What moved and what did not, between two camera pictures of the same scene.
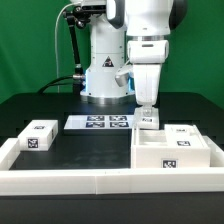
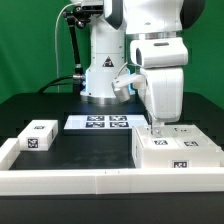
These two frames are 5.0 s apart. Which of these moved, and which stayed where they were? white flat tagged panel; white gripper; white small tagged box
Moved: white gripper
Stayed: white small tagged box; white flat tagged panel
